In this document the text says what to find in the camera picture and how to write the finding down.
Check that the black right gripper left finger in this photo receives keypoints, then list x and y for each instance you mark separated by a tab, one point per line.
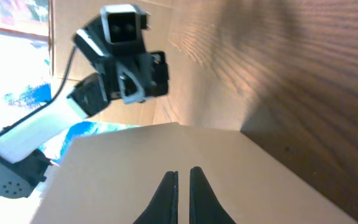
163	207

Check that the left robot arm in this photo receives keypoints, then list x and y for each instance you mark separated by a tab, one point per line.
22	164

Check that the cardboard box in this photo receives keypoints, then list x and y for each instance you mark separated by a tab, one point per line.
111	178

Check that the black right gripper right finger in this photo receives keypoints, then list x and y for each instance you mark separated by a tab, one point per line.
204	205

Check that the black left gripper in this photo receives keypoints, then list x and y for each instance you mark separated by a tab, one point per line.
132	78

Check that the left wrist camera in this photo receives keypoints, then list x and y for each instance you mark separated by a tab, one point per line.
122	27

